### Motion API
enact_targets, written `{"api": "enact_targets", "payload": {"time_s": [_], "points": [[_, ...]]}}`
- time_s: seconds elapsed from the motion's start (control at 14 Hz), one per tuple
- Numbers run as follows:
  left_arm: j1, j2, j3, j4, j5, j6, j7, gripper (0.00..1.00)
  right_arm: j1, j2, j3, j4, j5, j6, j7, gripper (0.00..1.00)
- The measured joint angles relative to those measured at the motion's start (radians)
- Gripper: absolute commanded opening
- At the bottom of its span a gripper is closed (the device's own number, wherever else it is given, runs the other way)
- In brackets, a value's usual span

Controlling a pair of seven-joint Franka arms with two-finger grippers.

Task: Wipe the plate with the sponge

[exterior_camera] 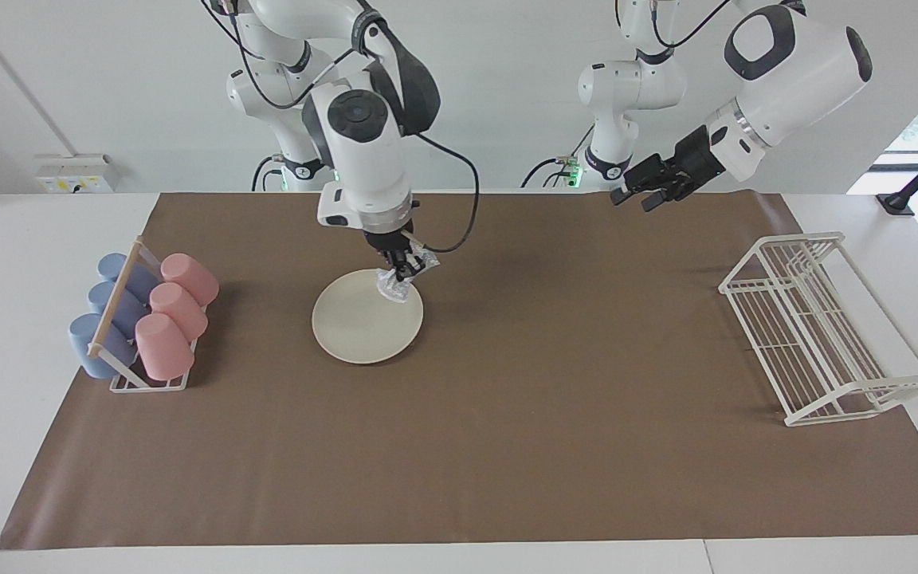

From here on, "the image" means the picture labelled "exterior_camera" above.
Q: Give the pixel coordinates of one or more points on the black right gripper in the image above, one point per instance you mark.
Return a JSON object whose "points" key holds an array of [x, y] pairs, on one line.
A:
{"points": [[390, 237]]}

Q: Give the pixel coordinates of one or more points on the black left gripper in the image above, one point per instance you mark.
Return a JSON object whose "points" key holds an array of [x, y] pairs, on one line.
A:
{"points": [[686, 163]]}

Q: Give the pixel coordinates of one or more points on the clear plastic wrap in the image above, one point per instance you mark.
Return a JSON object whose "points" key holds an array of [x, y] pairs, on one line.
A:
{"points": [[393, 288]]}

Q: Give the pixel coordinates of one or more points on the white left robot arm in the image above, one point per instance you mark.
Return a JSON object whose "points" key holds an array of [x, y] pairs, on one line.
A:
{"points": [[794, 72]]}

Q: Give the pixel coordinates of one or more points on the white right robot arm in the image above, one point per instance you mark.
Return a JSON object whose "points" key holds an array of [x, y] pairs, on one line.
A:
{"points": [[363, 159]]}

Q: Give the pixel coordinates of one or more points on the cream round plate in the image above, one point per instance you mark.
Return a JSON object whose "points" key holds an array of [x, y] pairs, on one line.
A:
{"points": [[359, 323]]}

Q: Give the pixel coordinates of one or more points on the brown table mat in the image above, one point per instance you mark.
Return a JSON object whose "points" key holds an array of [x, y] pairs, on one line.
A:
{"points": [[507, 438]]}

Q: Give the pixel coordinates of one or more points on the pink plastic cup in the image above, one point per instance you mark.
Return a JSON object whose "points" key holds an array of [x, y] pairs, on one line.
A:
{"points": [[178, 311], [162, 351], [190, 277]]}

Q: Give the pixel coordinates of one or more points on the blue plastic cup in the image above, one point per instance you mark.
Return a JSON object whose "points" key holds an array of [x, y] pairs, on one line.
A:
{"points": [[91, 351], [108, 301], [118, 267]]}

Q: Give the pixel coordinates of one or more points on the white wall outlet box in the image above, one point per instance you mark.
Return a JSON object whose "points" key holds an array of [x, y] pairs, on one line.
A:
{"points": [[76, 174]]}

